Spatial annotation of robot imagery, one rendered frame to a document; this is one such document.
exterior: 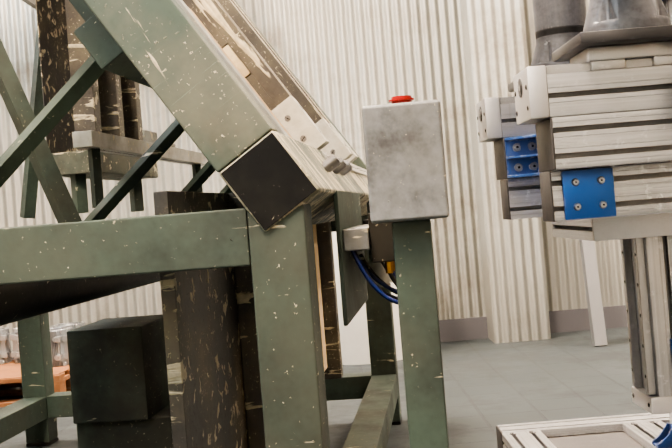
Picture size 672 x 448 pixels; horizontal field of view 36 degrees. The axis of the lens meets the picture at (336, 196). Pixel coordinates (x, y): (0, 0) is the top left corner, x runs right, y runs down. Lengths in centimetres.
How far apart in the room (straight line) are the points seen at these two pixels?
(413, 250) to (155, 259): 40
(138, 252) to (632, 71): 88
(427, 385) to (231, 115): 51
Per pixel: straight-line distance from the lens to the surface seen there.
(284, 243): 160
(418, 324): 162
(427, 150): 158
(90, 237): 167
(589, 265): 536
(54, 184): 274
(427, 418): 164
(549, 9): 237
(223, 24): 227
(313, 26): 587
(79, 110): 334
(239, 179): 160
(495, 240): 560
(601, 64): 185
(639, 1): 188
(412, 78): 585
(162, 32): 165
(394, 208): 158
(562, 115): 182
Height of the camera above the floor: 77
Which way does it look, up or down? 1 degrees up
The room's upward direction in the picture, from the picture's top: 5 degrees counter-clockwise
